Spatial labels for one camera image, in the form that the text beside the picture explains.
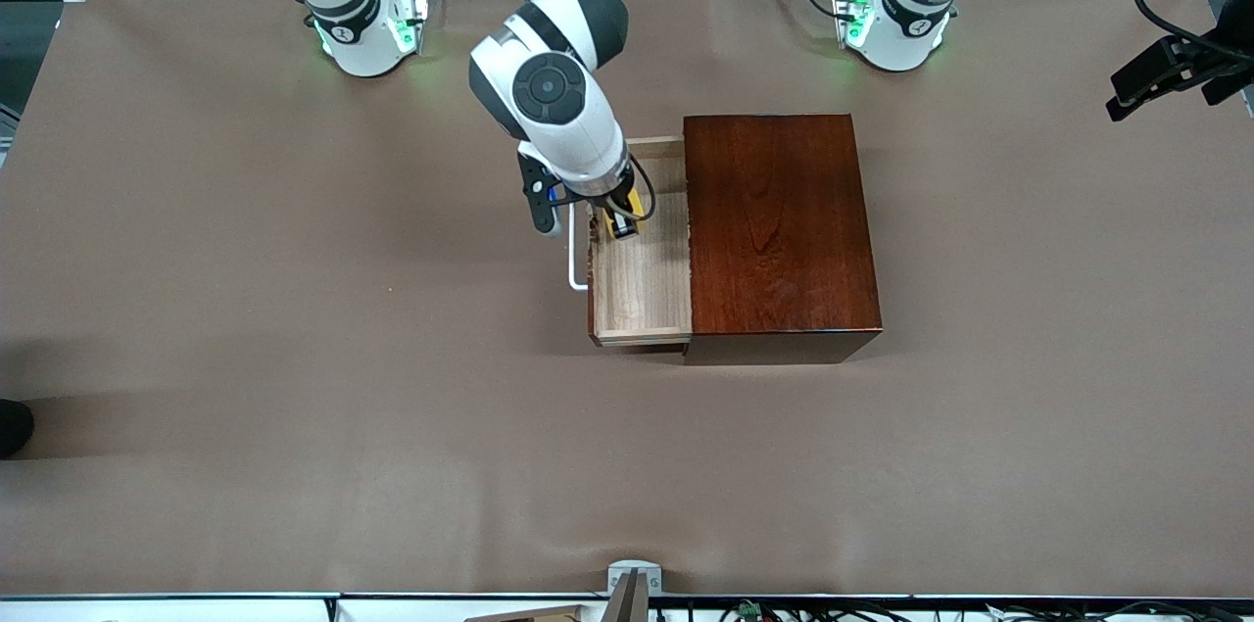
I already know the white table edge rail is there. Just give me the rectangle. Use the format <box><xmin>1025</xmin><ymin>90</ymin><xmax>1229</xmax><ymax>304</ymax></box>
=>
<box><xmin>0</xmin><ymin>593</ymin><xmax>1254</xmax><ymax>622</ymax></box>

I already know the light wooden board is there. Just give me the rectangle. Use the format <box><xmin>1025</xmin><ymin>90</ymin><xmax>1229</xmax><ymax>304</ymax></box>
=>
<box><xmin>462</xmin><ymin>604</ymin><xmax>589</xmax><ymax>622</ymax></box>

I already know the black round object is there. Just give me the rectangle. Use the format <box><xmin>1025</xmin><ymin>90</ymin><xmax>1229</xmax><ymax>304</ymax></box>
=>
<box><xmin>0</xmin><ymin>400</ymin><xmax>35</xmax><ymax>459</ymax></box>

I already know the yellow cube block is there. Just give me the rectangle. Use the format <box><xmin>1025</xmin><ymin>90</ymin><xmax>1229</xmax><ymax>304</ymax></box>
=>
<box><xmin>607</xmin><ymin>188</ymin><xmax>648</xmax><ymax>242</ymax></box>

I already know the dark wooden cabinet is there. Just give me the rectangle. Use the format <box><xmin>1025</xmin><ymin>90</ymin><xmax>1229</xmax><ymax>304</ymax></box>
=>
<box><xmin>682</xmin><ymin>114</ymin><xmax>884</xmax><ymax>366</ymax></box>

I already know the wooden drawer with white handle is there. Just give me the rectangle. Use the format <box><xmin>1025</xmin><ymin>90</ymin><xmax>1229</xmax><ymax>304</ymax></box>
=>
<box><xmin>568</xmin><ymin>134</ymin><xmax>695</xmax><ymax>349</ymax></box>

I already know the brown table cloth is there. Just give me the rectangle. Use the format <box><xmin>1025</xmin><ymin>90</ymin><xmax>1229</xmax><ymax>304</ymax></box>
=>
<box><xmin>0</xmin><ymin>0</ymin><xmax>1254</xmax><ymax>599</ymax></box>

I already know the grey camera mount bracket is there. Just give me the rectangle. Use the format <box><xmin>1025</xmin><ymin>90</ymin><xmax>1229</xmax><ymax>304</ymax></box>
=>
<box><xmin>607</xmin><ymin>560</ymin><xmax>663</xmax><ymax>622</ymax></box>

